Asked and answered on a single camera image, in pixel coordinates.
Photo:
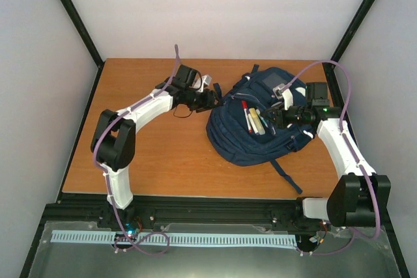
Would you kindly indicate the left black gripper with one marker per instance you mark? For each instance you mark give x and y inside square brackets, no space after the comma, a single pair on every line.
[208,101]

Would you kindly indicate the yellow highlighter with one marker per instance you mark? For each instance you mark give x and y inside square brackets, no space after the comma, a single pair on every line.
[257,121]

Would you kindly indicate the right black frame post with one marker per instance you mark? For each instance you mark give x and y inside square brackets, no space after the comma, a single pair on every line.
[349,34]

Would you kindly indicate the purple capped marker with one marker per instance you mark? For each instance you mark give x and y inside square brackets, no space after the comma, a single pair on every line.
[252,123]

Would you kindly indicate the navy blue student backpack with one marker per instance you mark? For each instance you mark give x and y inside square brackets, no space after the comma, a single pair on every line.
[238,133]

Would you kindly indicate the light blue slotted cable duct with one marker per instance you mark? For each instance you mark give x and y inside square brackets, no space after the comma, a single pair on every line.
[284,241]

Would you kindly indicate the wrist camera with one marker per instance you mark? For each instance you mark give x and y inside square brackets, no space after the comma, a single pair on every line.
[284,97]
[202,82]

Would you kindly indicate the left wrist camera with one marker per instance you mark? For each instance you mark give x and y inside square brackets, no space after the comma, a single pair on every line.
[202,82]

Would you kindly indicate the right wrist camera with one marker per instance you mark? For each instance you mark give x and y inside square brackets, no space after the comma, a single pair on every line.
[284,97]

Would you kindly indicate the black aluminium frame base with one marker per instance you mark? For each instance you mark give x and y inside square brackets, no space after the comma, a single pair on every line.
[179,181]

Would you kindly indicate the red capped marker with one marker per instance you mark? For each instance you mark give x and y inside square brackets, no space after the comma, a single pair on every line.
[245,107]

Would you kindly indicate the black frame post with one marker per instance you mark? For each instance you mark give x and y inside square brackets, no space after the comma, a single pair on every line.
[80,27]
[349,34]

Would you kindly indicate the left black frame post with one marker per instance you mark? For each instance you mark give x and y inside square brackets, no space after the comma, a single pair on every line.
[80,27]

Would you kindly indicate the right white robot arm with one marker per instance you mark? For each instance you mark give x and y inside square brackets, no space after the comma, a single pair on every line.
[360,196]

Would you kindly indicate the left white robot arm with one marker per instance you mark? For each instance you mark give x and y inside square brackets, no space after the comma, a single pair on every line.
[114,140]

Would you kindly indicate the white green glue stick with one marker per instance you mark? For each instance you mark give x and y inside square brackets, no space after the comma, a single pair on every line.
[262,119]

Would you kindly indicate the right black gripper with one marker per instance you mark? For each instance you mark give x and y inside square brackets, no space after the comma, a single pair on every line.
[279,118]

